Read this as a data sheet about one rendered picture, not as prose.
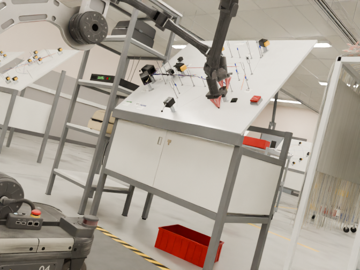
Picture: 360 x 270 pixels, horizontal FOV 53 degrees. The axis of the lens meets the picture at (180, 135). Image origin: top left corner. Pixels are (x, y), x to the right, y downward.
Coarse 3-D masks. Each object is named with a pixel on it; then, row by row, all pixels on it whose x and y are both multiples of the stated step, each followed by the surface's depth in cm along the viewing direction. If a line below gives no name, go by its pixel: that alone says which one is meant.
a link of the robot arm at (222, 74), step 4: (220, 68) 214; (212, 72) 204; (216, 72) 206; (220, 72) 211; (224, 72) 213; (208, 76) 210; (212, 76) 206; (216, 76) 208; (220, 76) 212; (224, 76) 213; (220, 80) 214
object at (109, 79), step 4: (92, 76) 308; (96, 76) 304; (100, 76) 301; (104, 76) 297; (108, 76) 293; (112, 76) 289; (92, 80) 308; (96, 80) 303; (100, 80) 300; (104, 80) 296; (108, 80) 292; (112, 80) 288; (120, 80) 291; (124, 80) 294; (120, 84) 291; (124, 84) 294; (128, 84) 297; (132, 84) 300; (128, 88) 298; (132, 88) 301; (136, 88) 304
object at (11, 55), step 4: (0, 52) 687; (4, 52) 727; (8, 52) 711; (12, 52) 693; (16, 52) 678; (20, 52) 662; (24, 52) 656; (0, 56) 711; (4, 56) 661; (8, 56) 678; (12, 56) 662; (16, 56) 648; (0, 60) 639; (4, 60) 661; (8, 60) 648; (0, 64) 643; (4, 64) 636; (4, 92) 644
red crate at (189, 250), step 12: (168, 228) 258; (180, 228) 269; (156, 240) 246; (168, 240) 242; (180, 240) 238; (192, 240) 263; (204, 240) 259; (168, 252) 240; (180, 252) 237; (192, 252) 233; (204, 252) 229
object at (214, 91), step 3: (216, 84) 213; (210, 87) 213; (213, 87) 212; (216, 87) 213; (210, 90) 214; (213, 90) 213; (216, 90) 214; (219, 90) 218; (222, 90) 216; (207, 93) 219; (210, 93) 216; (213, 93) 214; (216, 93) 214; (219, 93) 213
